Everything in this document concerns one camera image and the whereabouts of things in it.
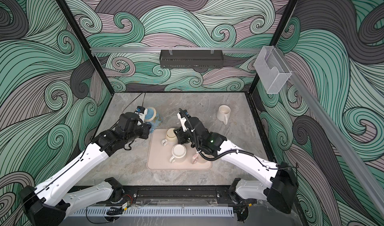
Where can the cream speckled mug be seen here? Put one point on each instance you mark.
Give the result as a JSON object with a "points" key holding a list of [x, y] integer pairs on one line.
{"points": [[171, 138]]}

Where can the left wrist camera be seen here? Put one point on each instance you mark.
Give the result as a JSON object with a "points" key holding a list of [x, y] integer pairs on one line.
{"points": [[141, 112]]}

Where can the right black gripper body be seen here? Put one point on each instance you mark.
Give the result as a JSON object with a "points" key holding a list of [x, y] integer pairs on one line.
{"points": [[184, 136]]}

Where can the aluminium wall rail right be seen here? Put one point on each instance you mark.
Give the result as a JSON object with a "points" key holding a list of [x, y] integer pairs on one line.
{"points": [[367, 180]]}

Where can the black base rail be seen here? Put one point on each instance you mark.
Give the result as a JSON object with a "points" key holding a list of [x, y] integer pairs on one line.
{"points": [[220, 194]]}

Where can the cream white mug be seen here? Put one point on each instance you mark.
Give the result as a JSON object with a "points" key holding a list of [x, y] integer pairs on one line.
{"points": [[178, 152]]}

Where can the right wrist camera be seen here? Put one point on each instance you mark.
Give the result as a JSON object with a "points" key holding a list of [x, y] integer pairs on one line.
{"points": [[183, 121]]}

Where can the black wall shelf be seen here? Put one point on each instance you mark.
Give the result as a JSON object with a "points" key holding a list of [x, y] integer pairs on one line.
{"points": [[191, 59]]}

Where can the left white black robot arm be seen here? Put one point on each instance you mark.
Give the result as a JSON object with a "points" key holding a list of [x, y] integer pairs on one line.
{"points": [[50, 202]]}

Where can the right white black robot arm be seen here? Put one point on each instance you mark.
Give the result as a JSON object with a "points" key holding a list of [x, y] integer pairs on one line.
{"points": [[275, 183]]}

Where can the blue butterfly mug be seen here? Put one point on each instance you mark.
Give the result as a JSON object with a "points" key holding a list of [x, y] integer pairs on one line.
{"points": [[153, 118]]}

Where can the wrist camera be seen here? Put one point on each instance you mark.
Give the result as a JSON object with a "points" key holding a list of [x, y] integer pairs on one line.
{"points": [[183, 121], [141, 112]]}

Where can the pink iridescent mug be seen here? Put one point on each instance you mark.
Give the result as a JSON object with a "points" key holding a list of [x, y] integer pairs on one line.
{"points": [[196, 159]]}

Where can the clear acrylic wall holder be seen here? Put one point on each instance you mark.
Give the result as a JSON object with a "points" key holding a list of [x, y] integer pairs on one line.
{"points": [[272, 68]]}

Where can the pink rectangular tray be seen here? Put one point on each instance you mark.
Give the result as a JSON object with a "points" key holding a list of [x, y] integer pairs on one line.
{"points": [[159, 155]]}

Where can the white slotted cable duct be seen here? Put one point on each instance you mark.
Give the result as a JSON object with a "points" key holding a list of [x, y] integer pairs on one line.
{"points": [[199, 211]]}

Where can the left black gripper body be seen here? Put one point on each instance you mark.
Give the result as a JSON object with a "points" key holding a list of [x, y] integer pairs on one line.
{"points": [[143, 132]]}

